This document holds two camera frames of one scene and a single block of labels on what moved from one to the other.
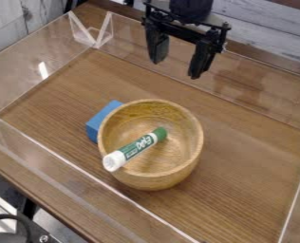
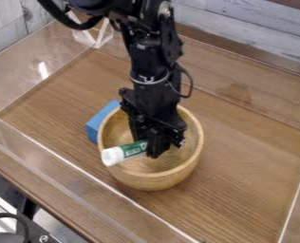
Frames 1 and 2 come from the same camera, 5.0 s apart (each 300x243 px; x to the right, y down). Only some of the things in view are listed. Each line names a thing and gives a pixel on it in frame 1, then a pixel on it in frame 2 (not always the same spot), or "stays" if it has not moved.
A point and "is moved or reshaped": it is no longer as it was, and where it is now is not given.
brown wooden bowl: x=166 y=165 stays
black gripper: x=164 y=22 -> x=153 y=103
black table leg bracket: x=38 y=234 stays
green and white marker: x=113 y=160 is moved or reshaped
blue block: x=93 y=124 stays
